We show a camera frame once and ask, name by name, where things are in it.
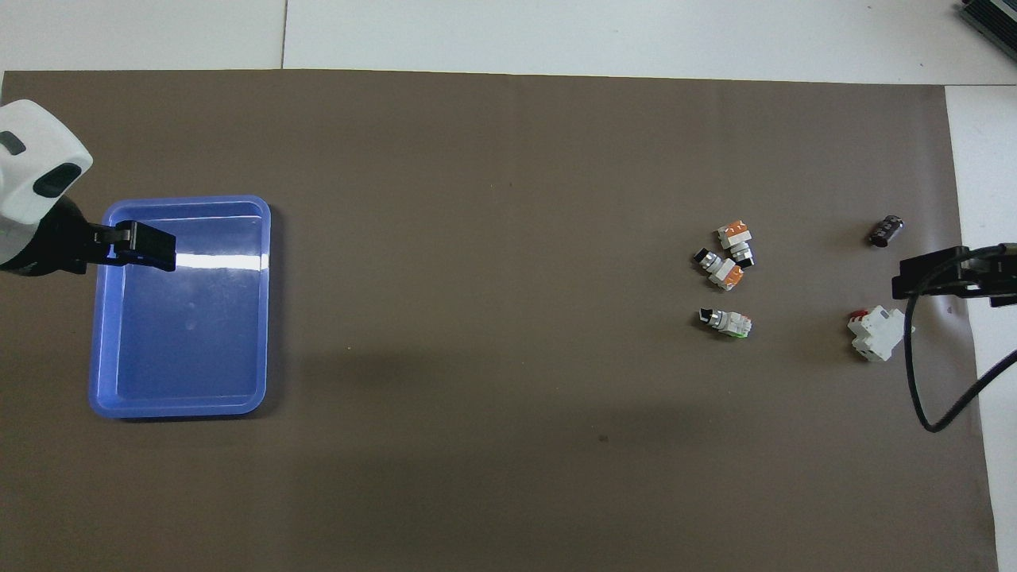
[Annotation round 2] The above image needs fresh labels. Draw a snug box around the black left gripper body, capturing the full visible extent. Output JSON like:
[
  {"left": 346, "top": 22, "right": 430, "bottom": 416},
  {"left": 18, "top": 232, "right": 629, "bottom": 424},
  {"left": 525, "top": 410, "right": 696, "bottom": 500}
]
[{"left": 0, "top": 195, "right": 91, "bottom": 277}]

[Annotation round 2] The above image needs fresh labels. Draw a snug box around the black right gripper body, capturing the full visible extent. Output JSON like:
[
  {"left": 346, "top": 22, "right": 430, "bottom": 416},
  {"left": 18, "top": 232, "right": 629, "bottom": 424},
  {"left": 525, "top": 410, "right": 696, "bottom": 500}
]
[{"left": 965, "top": 243, "right": 1017, "bottom": 307}]

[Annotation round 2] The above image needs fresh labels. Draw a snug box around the selector switch green orange block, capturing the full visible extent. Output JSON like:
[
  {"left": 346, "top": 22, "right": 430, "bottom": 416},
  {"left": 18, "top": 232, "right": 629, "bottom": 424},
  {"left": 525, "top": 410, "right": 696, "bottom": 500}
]
[{"left": 698, "top": 307, "right": 752, "bottom": 340}]

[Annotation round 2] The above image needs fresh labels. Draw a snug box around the white circuit breaker red lever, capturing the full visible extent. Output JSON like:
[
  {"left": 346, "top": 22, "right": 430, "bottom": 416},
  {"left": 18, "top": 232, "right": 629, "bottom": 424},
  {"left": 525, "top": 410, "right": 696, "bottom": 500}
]
[{"left": 847, "top": 305, "right": 916, "bottom": 363}]

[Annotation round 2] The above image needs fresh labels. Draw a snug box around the blue plastic tray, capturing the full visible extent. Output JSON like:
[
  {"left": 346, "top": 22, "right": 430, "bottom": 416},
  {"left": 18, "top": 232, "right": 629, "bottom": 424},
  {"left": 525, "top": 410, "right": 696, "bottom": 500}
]
[{"left": 87, "top": 195, "right": 273, "bottom": 419}]

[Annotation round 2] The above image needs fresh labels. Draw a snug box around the black electronic box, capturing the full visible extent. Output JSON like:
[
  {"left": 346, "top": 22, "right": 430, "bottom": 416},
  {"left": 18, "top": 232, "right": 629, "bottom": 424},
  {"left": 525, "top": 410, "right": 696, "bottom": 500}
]
[{"left": 957, "top": 0, "right": 1017, "bottom": 41}]

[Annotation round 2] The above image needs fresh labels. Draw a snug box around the brown table mat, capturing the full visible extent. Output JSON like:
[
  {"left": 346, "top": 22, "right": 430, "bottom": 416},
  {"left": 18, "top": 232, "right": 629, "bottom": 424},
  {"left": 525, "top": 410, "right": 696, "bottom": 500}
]
[{"left": 0, "top": 70, "right": 1000, "bottom": 572}]

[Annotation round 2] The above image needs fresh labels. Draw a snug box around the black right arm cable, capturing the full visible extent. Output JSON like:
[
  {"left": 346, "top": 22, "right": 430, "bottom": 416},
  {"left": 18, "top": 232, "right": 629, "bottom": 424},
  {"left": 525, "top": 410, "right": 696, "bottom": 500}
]
[{"left": 904, "top": 246, "right": 1017, "bottom": 434}]

